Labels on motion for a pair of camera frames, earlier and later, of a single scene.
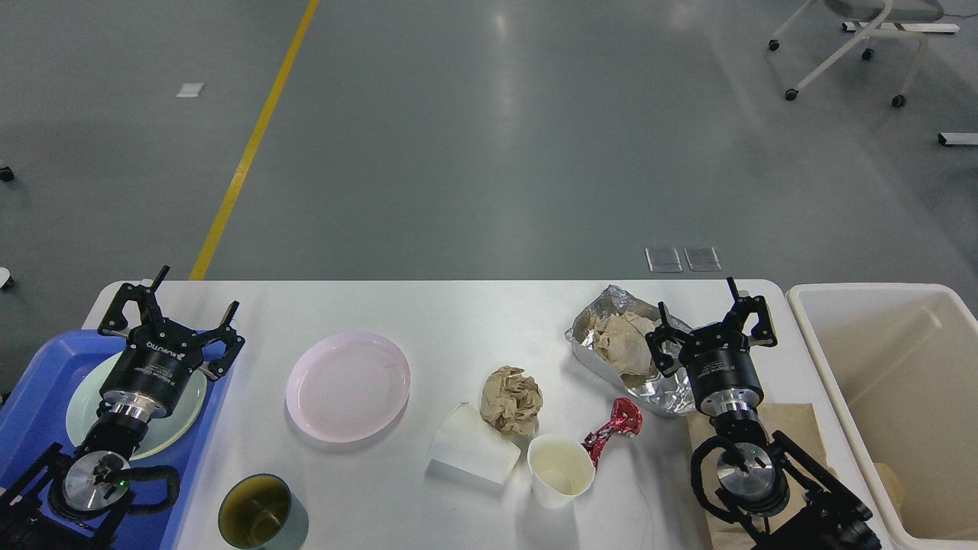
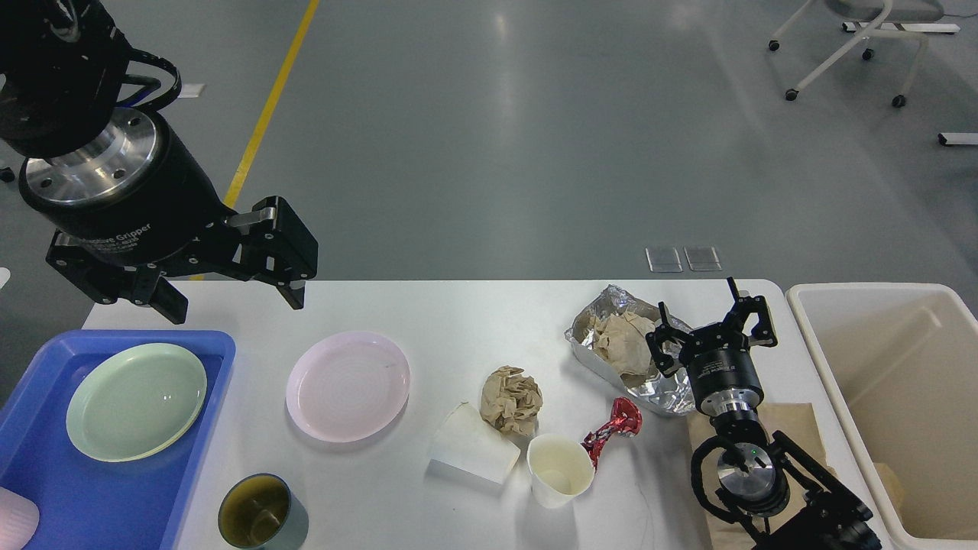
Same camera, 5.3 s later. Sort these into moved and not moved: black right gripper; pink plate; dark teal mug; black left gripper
Moved: black left gripper
Not moved: black right gripper; pink plate; dark teal mug
